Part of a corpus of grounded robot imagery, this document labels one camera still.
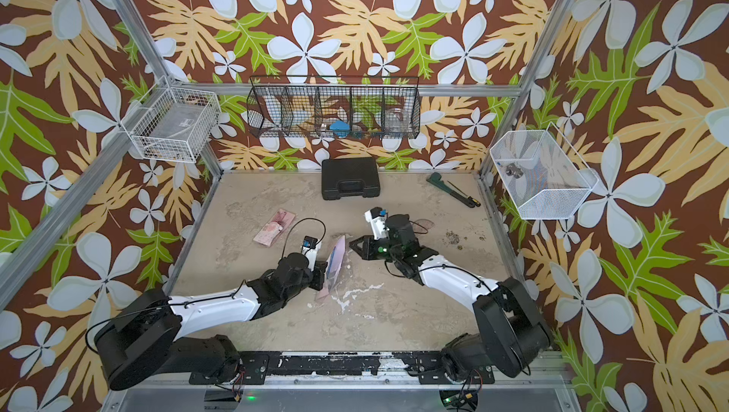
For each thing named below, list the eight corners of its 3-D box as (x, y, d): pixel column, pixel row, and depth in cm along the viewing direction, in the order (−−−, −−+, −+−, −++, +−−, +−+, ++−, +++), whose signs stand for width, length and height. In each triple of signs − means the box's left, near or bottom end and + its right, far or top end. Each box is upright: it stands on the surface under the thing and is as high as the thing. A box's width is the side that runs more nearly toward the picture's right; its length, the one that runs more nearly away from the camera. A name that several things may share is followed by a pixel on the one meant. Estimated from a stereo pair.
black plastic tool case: (321, 200, 113) (319, 190, 108) (325, 166, 125) (323, 155, 120) (379, 200, 113) (379, 190, 108) (377, 166, 125) (378, 155, 120)
